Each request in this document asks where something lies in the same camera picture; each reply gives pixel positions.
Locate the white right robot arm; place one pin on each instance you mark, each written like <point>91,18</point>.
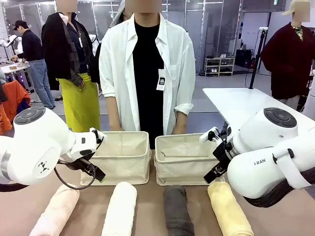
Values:
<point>258,167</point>

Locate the grey towel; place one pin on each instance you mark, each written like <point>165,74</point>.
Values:
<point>176,209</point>

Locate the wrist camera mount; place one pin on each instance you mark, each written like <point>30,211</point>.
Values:
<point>205,136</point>
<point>103,136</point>

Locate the cream fabric storage basket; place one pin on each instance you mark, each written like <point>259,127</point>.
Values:
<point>123,169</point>
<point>182,172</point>

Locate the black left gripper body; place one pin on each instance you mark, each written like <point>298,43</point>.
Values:
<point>86,164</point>

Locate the person in white shirt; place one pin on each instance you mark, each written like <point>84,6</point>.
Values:
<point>118,61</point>

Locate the black equipment case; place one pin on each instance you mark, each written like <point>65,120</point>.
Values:
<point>243,57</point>

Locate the mannequin black jacket yellow skirt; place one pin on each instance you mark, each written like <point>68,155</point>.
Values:
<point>56,49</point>

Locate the person's right forearm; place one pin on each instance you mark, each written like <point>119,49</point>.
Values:
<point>113,110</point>

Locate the beige hat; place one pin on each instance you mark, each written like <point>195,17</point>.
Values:
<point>288,11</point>

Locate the orange garment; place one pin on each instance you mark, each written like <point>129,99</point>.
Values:
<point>14,98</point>

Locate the wooden shoe rack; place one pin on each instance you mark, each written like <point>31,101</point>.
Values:
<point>219,66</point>

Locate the grey hooded garment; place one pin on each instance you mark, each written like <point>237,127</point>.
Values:
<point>118,14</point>

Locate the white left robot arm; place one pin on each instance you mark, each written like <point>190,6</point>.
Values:
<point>37,137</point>

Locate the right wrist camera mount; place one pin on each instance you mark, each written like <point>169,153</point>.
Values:
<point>205,136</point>

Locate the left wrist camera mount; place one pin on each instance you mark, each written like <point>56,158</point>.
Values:
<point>103,136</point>

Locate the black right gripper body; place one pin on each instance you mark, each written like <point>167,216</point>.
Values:
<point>224,153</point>

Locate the person's left hand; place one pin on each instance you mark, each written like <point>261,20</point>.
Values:
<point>179,131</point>

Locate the pink towel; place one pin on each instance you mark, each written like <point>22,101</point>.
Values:
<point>54,214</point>

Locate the man with black cap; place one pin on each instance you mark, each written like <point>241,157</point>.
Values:
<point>32,46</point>

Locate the mannequin in maroon sweater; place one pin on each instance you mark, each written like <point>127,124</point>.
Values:
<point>288,61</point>

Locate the black tripod pole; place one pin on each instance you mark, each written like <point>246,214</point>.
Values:
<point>258,56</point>

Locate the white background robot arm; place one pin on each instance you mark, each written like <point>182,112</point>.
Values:
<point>13,40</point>
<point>94,40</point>

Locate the person's left forearm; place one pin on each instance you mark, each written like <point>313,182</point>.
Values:
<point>180,119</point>

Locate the white towel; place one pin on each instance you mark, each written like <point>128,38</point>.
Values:
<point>120,209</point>

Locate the white background work table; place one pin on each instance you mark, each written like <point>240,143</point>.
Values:
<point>14,66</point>

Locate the yellow towel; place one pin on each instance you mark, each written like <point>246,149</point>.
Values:
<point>229,211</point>

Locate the person's right hand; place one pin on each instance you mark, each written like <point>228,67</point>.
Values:
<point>116,128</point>

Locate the paper clothing tag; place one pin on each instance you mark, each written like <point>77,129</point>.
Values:
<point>161,79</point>

